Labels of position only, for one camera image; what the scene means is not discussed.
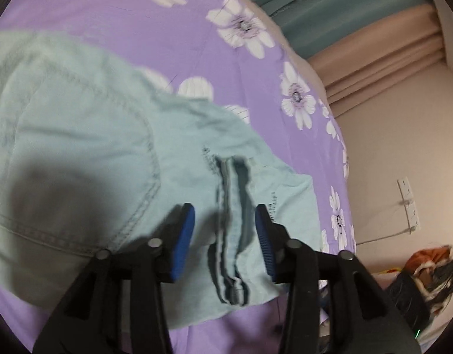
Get orange and dark clothes pile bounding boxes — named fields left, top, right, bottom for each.
left=385, top=245, right=453, bottom=334

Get pink beige curtain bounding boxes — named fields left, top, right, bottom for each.
left=207, top=0, right=447, bottom=117

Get light blue denim pants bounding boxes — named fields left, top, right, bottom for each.
left=0, top=32, right=321, bottom=329

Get purple floral bed sheet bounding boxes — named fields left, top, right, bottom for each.
left=0, top=0, right=355, bottom=353

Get white wall power strip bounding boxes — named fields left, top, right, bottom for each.
left=397, top=177, right=421, bottom=234

